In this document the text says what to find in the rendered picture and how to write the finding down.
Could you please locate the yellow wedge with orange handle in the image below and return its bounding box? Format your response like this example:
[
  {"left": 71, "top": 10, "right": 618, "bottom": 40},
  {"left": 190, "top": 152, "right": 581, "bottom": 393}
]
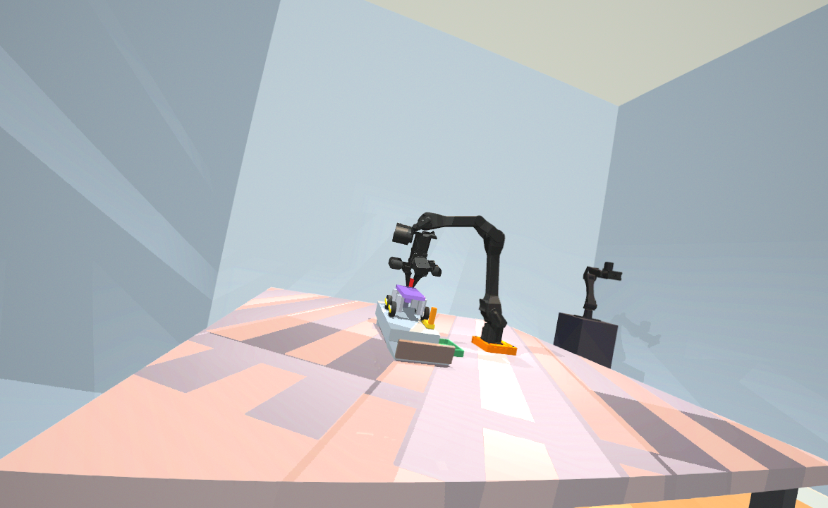
[{"left": 421, "top": 307, "right": 437, "bottom": 329}]

